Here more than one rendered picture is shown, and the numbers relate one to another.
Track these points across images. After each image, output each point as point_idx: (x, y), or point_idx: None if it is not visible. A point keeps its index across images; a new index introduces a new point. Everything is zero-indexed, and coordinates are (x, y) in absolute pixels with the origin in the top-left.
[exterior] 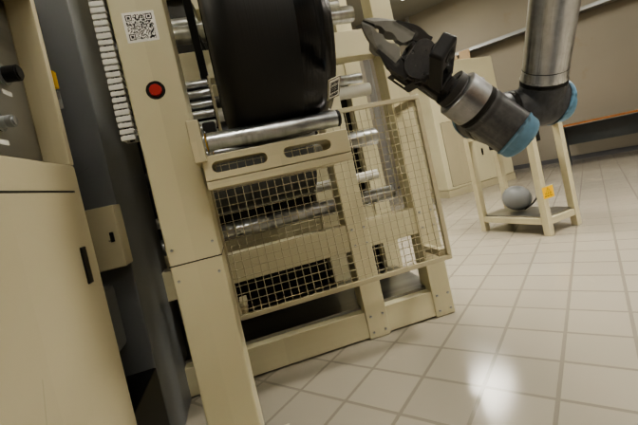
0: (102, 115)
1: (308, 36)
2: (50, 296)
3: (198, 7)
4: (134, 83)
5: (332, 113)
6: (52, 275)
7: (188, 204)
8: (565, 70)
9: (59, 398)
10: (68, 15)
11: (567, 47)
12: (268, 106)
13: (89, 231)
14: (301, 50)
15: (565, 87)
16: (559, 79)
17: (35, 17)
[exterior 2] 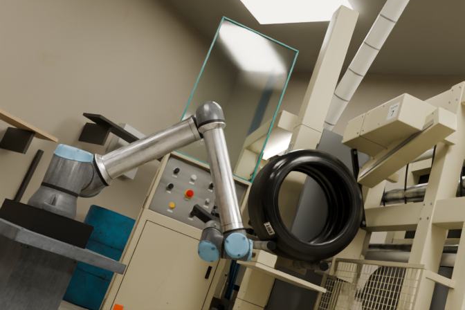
0: (300, 234)
1: (255, 202)
2: (183, 266)
3: (317, 183)
4: None
5: (267, 241)
6: (187, 263)
7: (248, 272)
8: (222, 225)
9: (165, 288)
10: (304, 187)
11: (219, 214)
12: (257, 232)
13: (222, 266)
14: (254, 208)
15: (224, 234)
16: (222, 230)
17: (248, 191)
